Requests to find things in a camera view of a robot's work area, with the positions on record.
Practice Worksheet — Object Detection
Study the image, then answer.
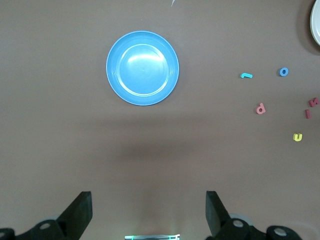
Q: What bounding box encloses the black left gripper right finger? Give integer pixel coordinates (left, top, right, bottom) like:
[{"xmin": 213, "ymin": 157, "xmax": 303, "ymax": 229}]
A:
[{"xmin": 205, "ymin": 190, "xmax": 301, "ymax": 240}]

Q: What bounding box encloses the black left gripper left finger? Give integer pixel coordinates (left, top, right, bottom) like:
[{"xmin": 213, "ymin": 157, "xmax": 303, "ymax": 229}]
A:
[{"xmin": 0, "ymin": 191, "xmax": 93, "ymax": 240}]

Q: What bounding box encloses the pink foam letter d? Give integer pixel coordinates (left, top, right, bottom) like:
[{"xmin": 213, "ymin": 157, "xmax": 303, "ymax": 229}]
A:
[{"xmin": 255, "ymin": 101, "xmax": 267, "ymax": 115}]

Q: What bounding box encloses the brown table cover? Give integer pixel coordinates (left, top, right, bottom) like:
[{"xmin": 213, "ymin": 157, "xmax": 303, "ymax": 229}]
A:
[{"xmin": 0, "ymin": 0, "xmax": 320, "ymax": 240}]

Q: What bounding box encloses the dark red foam letter k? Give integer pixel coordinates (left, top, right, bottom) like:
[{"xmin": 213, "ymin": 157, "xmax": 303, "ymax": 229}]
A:
[{"xmin": 307, "ymin": 96, "xmax": 320, "ymax": 108}]

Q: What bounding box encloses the blue plate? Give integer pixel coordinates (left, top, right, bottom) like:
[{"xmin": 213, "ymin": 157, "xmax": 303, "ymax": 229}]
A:
[{"xmin": 105, "ymin": 30, "xmax": 180, "ymax": 107}]

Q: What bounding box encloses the beige plate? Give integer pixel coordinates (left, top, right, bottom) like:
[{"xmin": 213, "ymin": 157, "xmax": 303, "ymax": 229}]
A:
[{"xmin": 309, "ymin": 0, "xmax": 320, "ymax": 47}]

